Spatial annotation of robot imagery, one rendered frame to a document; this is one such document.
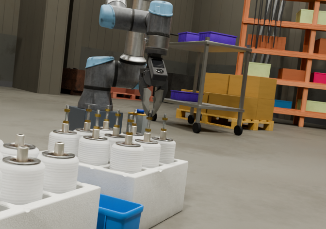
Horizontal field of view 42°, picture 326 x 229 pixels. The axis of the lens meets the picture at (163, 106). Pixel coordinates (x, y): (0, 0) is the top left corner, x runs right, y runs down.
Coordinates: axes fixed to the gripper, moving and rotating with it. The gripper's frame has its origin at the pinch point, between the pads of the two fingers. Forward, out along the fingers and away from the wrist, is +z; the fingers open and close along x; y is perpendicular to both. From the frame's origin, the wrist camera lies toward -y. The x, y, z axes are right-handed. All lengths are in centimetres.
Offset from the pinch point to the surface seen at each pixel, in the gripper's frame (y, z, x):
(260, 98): 356, -4, -228
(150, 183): -11.7, 20.1, 0.4
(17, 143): -25.5, 8.6, 38.1
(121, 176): -16.5, 17.3, 10.2
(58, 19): 705, -106, 23
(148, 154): -4.1, 12.7, 0.3
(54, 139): 3.6, 11.6, 28.9
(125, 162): -13.0, 14.0, 8.9
